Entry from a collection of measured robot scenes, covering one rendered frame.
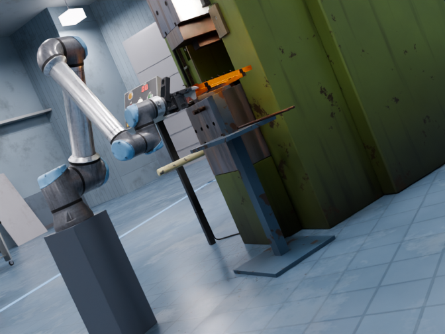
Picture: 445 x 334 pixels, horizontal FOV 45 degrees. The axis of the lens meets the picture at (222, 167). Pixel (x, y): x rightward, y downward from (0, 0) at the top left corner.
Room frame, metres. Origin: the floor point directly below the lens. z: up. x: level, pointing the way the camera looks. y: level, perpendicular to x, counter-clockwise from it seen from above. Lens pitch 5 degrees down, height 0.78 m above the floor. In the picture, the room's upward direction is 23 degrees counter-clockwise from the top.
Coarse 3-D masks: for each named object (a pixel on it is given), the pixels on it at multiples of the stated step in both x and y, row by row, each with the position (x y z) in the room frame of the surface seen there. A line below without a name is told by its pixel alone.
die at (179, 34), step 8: (208, 16) 3.20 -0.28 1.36; (184, 24) 3.13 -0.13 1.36; (192, 24) 3.15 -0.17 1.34; (200, 24) 3.17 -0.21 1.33; (208, 24) 3.19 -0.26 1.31; (176, 32) 3.15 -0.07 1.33; (184, 32) 3.12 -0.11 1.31; (192, 32) 3.14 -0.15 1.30; (200, 32) 3.16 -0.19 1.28; (208, 32) 3.20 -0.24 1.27; (168, 40) 3.28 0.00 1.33; (176, 40) 3.19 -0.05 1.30; (184, 40) 3.12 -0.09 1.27; (192, 40) 3.24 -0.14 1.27; (176, 48) 3.28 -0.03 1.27
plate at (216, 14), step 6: (216, 6) 2.93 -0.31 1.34; (210, 12) 3.00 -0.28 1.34; (216, 12) 2.95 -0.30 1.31; (216, 18) 2.98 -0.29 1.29; (222, 18) 2.94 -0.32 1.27; (216, 24) 2.99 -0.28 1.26; (222, 24) 2.93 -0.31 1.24; (222, 30) 2.96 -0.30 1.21; (228, 30) 2.94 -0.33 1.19; (222, 36) 2.99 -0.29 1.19
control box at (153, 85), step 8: (152, 80) 3.56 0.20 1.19; (160, 80) 3.56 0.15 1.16; (136, 88) 3.67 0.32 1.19; (144, 88) 3.60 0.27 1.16; (152, 88) 3.54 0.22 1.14; (160, 88) 3.53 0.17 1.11; (136, 96) 3.65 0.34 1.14; (144, 96) 3.58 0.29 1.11; (152, 96) 3.52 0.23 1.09; (128, 104) 3.69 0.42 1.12; (160, 120) 3.52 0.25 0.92; (128, 128) 3.62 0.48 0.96
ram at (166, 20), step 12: (156, 0) 3.21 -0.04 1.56; (168, 0) 3.09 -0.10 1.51; (180, 0) 3.09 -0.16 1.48; (192, 0) 3.12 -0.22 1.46; (156, 12) 3.28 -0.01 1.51; (168, 12) 3.14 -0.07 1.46; (180, 12) 3.07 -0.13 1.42; (192, 12) 3.11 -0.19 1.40; (204, 12) 3.14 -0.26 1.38; (156, 24) 3.33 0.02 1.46; (168, 24) 3.20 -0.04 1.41
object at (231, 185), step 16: (272, 160) 3.04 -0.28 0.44; (224, 176) 3.17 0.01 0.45; (272, 176) 3.02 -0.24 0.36; (224, 192) 3.25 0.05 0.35; (240, 192) 3.07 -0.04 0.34; (272, 192) 3.00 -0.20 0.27; (240, 208) 3.15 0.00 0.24; (272, 208) 2.99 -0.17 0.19; (288, 208) 3.03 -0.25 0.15; (240, 224) 3.23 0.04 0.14; (256, 224) 3.05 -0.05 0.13; (288, 224) 3.01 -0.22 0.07; (256, 240) 3.13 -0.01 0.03
